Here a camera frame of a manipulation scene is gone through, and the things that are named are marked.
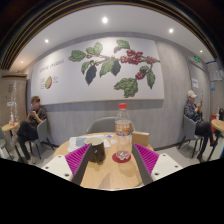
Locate coffee plant wall mural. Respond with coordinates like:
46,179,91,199
30,36,165,106

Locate flat round red coaster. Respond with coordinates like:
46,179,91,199
111,151,132,164

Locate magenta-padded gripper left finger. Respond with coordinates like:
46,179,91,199
41,143,93,186

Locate small wooden block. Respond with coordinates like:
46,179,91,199
131,130,150,148

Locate white notice board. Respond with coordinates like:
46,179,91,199
206,61,224,82

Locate grey chair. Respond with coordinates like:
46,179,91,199
85,116,136,135
178,114,204,158
28,118,54,160
0,128,9,159

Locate person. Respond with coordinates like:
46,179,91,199
16,95,48,164
183,89,214,163

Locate dark mug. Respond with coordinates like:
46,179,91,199
83,135,107,164

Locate wooden cabinet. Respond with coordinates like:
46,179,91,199
0,73,28,134

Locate small round wooden table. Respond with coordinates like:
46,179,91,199
210,118,224,161
0,121,21,158

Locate small bottle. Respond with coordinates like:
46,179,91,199
9,111,16,126

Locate white and blue paper booklet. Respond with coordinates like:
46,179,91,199
67,134,112,153

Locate round ceiling lights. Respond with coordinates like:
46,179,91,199
19,16,174,64

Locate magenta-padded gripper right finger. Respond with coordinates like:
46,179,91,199
131,142,184,186

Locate clear bottle with red cap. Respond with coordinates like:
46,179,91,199
114,102,133,161

